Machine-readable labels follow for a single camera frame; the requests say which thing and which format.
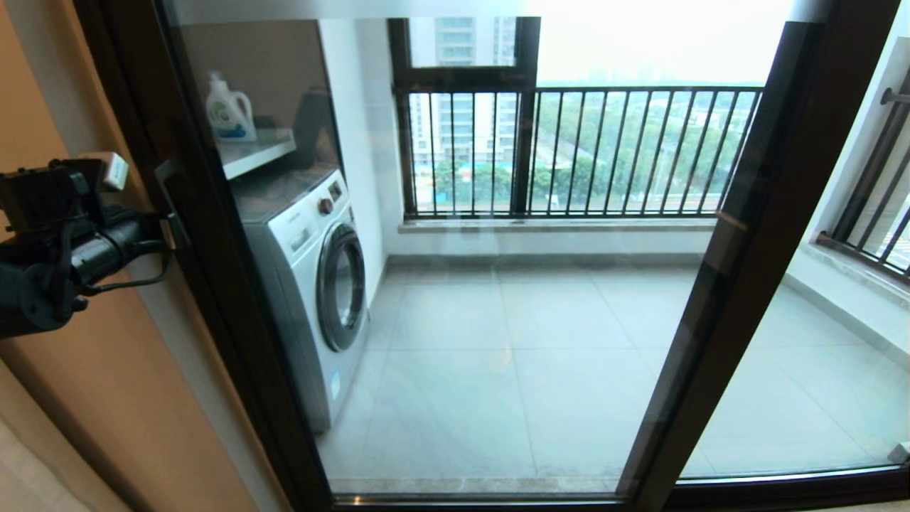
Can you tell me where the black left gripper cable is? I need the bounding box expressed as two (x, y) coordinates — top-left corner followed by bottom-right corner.
(80, 240), (173, 297)

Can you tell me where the dark framed fixed glass door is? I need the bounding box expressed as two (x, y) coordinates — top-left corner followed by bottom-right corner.
(681, 0), (910, 491)

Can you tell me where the sliding glass door, dark frame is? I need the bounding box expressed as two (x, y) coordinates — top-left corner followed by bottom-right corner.
(71, 0), (910, 512)

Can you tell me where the short stone window sill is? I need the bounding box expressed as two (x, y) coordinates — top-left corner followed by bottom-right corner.
(798, 240), (910, 311)

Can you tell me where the white wall shelf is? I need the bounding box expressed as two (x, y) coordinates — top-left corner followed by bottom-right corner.
(219, 128), (297, 180)

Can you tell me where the long stone window sill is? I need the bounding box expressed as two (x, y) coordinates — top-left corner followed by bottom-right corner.
(398, 218), (717, 235)

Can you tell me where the white front-load washing machine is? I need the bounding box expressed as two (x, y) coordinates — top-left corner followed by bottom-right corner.
(238, 167), (370, 433)

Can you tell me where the black window frame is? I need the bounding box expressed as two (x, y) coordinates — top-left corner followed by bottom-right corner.
(387, 16), (541, 216)

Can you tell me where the highrise building outside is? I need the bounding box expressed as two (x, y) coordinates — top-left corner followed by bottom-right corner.
(411, 16), (518, 170)

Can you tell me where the white detergent bottle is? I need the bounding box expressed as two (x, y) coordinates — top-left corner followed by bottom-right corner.
(206, 71), (258, 142)

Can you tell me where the black side balcony railing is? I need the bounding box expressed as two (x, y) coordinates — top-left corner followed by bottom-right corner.
(816, 71), (910, 284)

